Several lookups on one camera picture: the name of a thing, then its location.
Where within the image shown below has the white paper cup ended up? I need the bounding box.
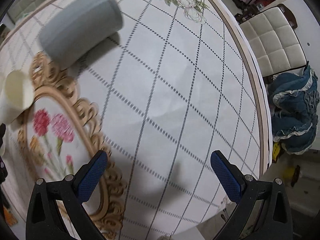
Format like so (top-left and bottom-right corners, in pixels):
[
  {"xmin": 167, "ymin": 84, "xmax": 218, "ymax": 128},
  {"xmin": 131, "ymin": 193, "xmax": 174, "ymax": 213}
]
[{"xmin": 1, "ymin": 70, "xmax": 34, "ymax": 125}]

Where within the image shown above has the grey plastic cup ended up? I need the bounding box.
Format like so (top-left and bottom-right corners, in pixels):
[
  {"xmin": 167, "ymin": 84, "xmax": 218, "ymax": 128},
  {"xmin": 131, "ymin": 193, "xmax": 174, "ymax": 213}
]
[{"xmin": 39, "ymin": 0, "xmax": 123, "ymax": 68}]

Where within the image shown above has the yellow tool on floor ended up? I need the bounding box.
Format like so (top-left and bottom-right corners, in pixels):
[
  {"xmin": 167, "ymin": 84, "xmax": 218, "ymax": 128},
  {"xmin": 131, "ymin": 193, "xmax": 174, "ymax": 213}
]
[{"xmin": 272, "ymin": 142, "xmax": 281, "ymax": 163}]

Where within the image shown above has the blue denim clothing pile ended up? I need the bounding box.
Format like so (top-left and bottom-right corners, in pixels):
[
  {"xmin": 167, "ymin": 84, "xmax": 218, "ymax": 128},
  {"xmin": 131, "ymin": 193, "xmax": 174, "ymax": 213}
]
[{"xmin": 267, "ymin": 65, "xmax": 319, "ymax": 155}]

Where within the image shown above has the floral patterned tablecloth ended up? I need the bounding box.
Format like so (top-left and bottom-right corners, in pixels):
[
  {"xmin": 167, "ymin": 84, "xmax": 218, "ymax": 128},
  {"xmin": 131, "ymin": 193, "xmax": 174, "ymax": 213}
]
[{"xmin": 1, "ymin": 0, "xmax": 271, "ymax": 239}]

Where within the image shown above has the cream padded chair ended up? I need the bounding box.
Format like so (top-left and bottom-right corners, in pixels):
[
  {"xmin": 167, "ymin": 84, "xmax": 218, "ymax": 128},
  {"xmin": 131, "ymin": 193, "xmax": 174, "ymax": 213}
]
[{"xmin": 240, "ymin": 6, "xmax": 307, "ymax": 77}]

